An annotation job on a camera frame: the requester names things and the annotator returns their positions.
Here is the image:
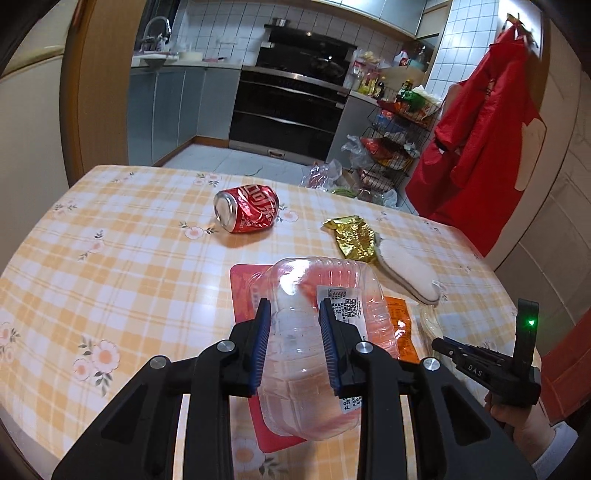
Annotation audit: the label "orange snack packet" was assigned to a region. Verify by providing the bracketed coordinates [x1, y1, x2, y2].
[383, 295, 422, 363]

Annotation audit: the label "gold foil wrapper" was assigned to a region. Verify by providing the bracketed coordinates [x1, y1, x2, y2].
[321, 215, 380, 264]

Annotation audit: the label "cream refrigerator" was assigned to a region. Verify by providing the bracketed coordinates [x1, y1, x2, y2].
[0, 25, 71, 223]

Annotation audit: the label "clear crumpled plastic bag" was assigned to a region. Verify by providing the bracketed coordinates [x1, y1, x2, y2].
[417, 304, 447, 345]

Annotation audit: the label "person's right hand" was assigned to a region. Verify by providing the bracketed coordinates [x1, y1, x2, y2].
[483, 394, 562, 446]

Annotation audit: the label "black wire storage rack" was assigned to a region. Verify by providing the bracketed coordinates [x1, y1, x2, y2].
[344, 87, 444, 195]

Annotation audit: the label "plastic bags on floor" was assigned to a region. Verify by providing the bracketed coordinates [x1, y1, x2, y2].
[300, 159, 398, 209]

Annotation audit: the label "black wok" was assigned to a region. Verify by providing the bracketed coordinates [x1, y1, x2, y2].
[311, 55, 348, 78]

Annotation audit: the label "chrome kitchen faucet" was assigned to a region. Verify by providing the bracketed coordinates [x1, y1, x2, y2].
[140, 16, 172, 52]

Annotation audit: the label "red hanging apron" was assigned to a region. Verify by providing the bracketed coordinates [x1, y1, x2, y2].
[406, 16, 548, 271]

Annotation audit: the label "white shoe insole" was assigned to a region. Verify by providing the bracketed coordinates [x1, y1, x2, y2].
[372, 237, 447, 306]

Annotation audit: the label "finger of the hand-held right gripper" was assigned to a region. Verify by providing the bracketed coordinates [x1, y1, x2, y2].
[431, 336, 509, 366]

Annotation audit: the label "black range hood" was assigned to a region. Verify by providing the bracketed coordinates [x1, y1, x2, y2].
[256, 23, 359, 89]

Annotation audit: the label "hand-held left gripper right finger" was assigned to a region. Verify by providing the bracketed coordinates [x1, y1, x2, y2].
[317, 297, 539, 480]

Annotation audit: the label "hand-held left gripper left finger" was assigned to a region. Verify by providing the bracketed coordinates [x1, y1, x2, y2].
[51, 297, 273, 480]

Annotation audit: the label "person's right forearm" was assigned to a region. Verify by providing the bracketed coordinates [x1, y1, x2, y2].
[528, 420, 581, 480]

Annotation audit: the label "crushed red soda can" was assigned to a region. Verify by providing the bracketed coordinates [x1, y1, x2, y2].
[213, 183, 280, 234]

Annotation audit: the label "grey upper cabinets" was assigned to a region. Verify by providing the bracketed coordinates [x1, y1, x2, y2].
[318, 0, 452, 38]

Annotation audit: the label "black built-in oven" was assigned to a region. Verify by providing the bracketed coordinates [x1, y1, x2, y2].
[228, 65, 356, 160]

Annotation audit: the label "red plastic stool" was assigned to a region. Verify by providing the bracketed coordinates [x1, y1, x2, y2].
[537, 318, 591, 422]

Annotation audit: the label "grey cabinets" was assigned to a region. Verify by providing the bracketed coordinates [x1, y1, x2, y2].
[126, 64, 243, 168]
[318, 0, 452, 38]

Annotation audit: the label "clear plastic food container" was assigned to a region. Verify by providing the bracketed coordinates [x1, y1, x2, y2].
[252, 255, 400, 439]

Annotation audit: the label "grey lower cabinets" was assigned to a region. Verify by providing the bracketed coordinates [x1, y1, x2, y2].
[126, 64, 243, 168]

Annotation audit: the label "flat pink red packet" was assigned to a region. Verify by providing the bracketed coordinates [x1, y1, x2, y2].
[229, 263, 403, 453]

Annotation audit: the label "group of condiment bottles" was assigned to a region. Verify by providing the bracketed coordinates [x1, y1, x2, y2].
[344, 43, 440, 108]

